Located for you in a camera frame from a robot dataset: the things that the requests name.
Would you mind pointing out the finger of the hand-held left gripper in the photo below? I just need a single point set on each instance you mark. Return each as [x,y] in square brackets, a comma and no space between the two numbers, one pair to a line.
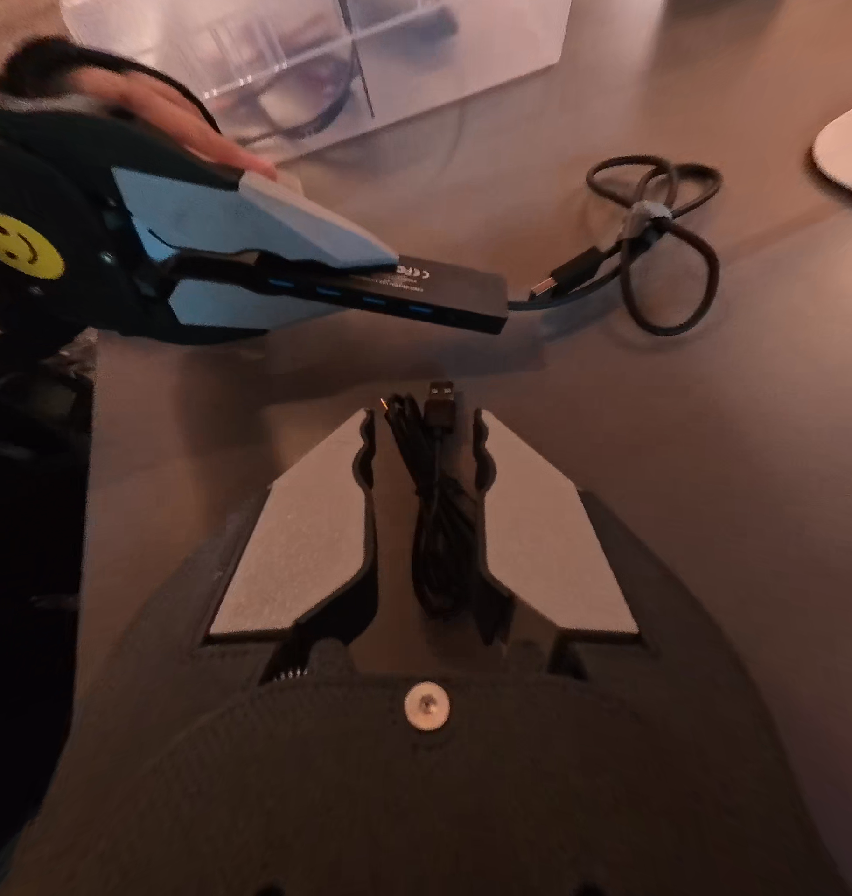
[230,304]
[258,217]

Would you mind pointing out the person's left hand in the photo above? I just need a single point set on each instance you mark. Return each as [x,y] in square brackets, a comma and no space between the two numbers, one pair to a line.
[174,119]

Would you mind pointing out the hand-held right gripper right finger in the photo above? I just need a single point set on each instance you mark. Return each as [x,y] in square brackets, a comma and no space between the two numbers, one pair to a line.
[552,553]

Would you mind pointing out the person's black clothing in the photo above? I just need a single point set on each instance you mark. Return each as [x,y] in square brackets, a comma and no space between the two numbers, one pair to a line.
[20,560]

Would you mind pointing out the clear plastic box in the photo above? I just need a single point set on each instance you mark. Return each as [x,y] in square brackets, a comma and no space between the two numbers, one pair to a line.
[468,42]

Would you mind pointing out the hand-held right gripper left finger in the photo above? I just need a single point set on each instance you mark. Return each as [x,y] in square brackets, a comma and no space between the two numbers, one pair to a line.
[300,546]

